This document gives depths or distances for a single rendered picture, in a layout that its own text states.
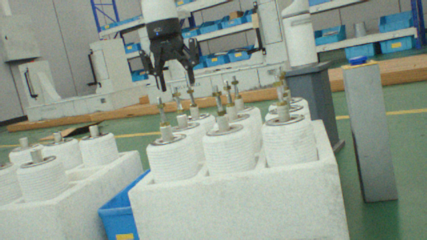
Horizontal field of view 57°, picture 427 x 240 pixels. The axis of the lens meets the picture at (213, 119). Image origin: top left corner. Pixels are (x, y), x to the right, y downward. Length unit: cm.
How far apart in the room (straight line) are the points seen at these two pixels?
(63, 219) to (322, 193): 51
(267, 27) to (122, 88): 187
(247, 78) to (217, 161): 244
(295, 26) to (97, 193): 81
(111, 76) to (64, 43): 431
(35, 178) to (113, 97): 337
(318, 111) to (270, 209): 67
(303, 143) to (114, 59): 372
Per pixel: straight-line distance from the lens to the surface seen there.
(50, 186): 92
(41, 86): 542
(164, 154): 77
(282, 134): 72
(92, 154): 110
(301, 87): 135
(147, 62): 93
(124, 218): 91
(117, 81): 432
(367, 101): 93
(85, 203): 94
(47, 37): 834
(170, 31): 88
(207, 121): 100
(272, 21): 310
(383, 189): 99
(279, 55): 310
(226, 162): 74
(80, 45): 873
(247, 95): 311
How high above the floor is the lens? 39
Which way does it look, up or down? 9 degrees down
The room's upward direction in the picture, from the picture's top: 12 degrees counter-clockwise
